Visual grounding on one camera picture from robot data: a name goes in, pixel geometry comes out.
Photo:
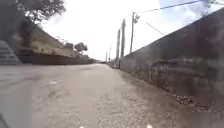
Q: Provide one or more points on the dark low retaining wall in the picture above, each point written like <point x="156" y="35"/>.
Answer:
<point x="50" y="59"/>

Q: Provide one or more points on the long grey concrete wall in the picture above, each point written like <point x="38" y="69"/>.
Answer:
<point x="186" y="60"/>

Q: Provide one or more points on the small distant tree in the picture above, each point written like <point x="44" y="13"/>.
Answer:
<point x="81" y="47"/>

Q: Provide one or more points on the grey concrete road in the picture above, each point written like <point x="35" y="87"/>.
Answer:
<point x="83" y="93"/>

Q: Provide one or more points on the grey concrete steps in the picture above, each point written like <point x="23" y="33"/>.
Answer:
<point x="6" y="55"/>

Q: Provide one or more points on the large leafy tree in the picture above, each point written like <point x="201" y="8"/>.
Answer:
<point x="40" y="8"/>

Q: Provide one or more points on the earth and scrub hillside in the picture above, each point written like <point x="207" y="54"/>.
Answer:
<point x="43" y="41"/>

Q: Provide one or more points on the tall lattice pole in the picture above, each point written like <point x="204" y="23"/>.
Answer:
<point x="123" y="40"/>
<point x="118" y="43"/>

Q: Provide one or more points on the utility pole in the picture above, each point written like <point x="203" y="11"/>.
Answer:
<point x="132" y="33"/>

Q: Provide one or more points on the thin distant pole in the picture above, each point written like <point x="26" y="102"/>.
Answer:
<point x="106" y="57"/>
<point x="110" y="55"/>

